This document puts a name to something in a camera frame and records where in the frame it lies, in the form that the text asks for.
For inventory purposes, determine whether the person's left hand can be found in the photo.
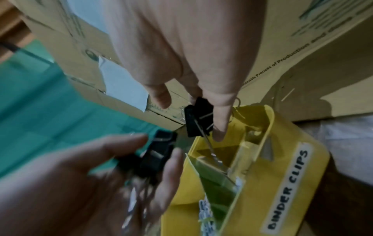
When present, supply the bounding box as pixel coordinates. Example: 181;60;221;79
0;133;184;236

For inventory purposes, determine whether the person's right hand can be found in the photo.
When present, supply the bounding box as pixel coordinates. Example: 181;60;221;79
101;0;265;143

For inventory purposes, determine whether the handful of black binder clips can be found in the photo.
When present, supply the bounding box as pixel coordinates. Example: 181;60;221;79
116;129;179;230
183;96;242;169

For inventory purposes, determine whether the small heap of paper clips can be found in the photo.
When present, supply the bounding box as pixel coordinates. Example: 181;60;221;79
198;198;218;236

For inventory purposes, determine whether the yellow divided sorting bin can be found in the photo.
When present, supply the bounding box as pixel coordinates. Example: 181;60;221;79
161;105;331;236

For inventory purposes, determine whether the brown cardboard box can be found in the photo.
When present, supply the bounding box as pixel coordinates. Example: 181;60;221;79
9;0;373;132

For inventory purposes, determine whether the teal curtain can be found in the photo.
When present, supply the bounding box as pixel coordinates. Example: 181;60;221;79
0;39;178;178

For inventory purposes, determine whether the wooden table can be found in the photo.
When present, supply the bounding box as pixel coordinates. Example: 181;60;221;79
303;159;373;236

